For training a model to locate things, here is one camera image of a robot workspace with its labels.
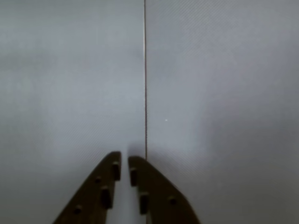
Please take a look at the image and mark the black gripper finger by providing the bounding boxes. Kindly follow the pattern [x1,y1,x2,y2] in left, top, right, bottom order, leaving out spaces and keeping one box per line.
[52,151,122,224]
[128,156,201,224]

